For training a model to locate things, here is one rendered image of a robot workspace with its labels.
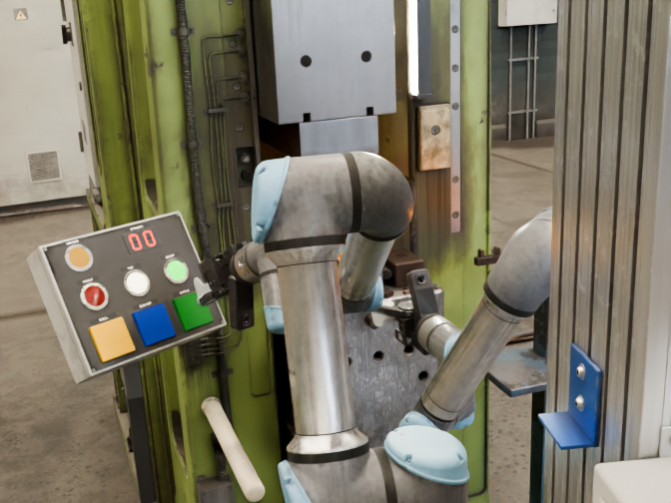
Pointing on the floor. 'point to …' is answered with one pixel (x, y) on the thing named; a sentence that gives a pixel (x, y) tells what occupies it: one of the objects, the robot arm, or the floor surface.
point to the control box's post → (139, 431)
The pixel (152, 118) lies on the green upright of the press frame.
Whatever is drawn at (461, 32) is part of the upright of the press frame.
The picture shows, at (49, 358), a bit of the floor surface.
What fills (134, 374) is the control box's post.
